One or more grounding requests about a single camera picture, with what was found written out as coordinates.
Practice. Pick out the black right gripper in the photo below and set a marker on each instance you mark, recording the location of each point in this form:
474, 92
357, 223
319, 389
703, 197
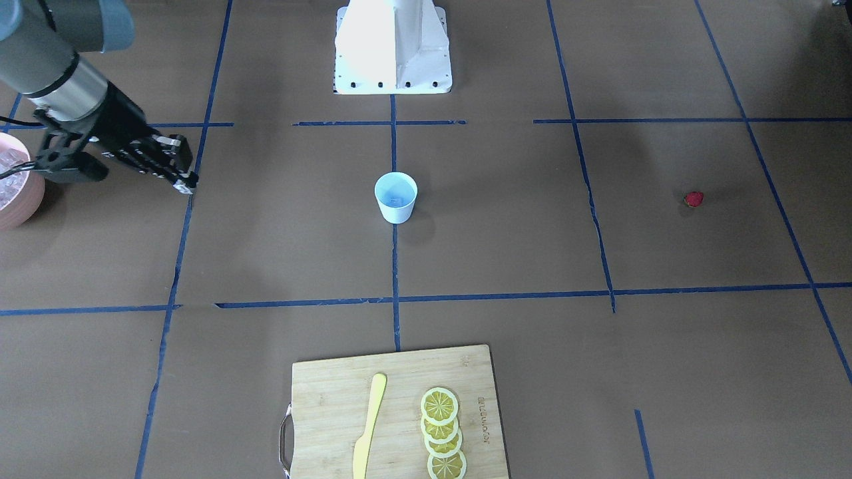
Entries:
114, 118

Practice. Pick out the clear ice cube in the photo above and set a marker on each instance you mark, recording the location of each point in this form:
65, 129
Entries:
397, 201

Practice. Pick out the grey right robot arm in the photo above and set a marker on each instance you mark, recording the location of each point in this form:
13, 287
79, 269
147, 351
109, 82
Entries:
43, 46

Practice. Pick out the pile of clear ice cubes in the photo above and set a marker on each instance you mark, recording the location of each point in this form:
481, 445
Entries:
15, 166

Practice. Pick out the light blue paper cup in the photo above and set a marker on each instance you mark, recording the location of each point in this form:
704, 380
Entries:
396, 194

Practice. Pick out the pink bowl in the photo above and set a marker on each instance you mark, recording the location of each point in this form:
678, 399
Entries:
29, 198

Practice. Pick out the yellow plastic knife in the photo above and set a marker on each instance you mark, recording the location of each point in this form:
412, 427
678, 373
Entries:
362, 446

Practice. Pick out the bamboo cutting board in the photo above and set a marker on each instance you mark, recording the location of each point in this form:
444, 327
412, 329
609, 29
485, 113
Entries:
328, 404

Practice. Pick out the top lemon slice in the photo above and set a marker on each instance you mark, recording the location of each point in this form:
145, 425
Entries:
439, 406

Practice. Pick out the lemon slice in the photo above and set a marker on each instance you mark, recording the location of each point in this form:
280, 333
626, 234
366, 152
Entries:
445, 449
447, 467
439, 406
439, 433

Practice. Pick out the bottom lemon slice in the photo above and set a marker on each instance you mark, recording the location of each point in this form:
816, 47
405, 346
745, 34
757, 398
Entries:
447, 467

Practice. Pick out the red strawberry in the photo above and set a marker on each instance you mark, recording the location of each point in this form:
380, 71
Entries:
694, 199

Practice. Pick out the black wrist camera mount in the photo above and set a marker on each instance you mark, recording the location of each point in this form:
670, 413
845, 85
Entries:
62, 159

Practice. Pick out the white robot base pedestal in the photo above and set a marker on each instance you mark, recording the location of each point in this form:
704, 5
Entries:
392, 47

